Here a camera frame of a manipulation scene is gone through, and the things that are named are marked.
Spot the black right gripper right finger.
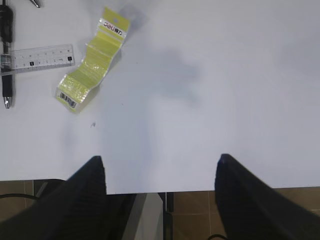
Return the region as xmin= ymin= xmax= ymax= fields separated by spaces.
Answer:
xmin=214 ymin=153 xmax=320 ymax=240

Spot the black pen on ruler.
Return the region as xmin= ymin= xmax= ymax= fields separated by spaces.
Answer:
xmin=0 ymin=0 xmax=14 ymax=109

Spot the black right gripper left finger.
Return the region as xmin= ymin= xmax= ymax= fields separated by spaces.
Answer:
xmin=0 ymin=156 xmax=106 ymax=240

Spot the yellow waste paper package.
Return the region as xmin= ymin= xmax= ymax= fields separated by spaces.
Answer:
xmin=55 ymin=7 xmax=130 ymax=112

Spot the black pen upper middle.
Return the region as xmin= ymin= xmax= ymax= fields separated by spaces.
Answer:
xmin=29 ymin=0 xmax=41 ymax=9

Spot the clear plastic ruler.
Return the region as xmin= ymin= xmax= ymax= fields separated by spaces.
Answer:
xmin=12 ymin=44 xmax=75 ymax=74

